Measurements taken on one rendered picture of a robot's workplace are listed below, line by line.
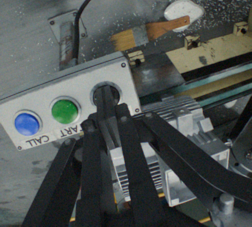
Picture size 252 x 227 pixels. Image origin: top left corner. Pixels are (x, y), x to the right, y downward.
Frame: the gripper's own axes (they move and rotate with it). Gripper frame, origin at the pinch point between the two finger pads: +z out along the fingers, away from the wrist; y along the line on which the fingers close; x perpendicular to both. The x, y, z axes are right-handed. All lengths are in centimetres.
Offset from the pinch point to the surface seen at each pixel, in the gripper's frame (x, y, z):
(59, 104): 1.3, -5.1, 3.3
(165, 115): -12.6, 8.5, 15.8
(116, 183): -55, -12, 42
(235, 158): -41, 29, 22
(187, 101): -12.9, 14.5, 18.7
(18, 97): 3.4, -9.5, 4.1
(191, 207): -293, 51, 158
